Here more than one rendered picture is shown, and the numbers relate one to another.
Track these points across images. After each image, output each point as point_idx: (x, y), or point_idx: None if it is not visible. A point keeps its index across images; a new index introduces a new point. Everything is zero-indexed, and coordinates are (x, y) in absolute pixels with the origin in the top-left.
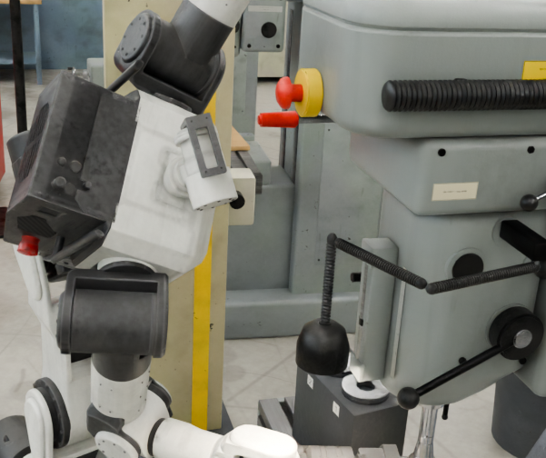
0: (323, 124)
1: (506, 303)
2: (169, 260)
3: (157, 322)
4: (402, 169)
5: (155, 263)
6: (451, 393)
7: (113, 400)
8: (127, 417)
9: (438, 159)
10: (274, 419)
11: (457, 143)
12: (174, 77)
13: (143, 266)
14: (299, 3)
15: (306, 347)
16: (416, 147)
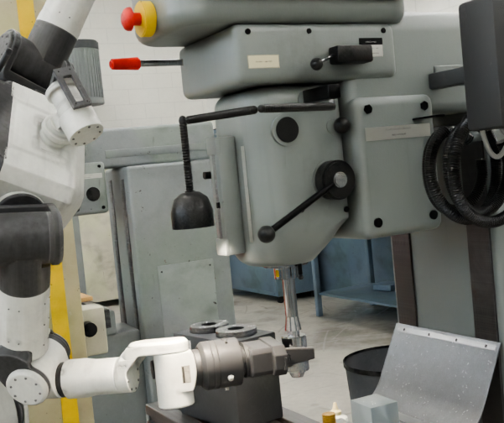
0: (156, 267)
1: (322, 160)
2: (54, 191)
3: (54, 223)
4: (224, 57)
5: (44, 194)
6: (300, 245)
7: (21, 326)
8: (34, 351)
9: (246, 37)
10: (163, 409)
11: (257, 26)
12: (36, 77)
13: (33, 196)
14: (116, 170)
15: (179, 209)
16: (229, 32)
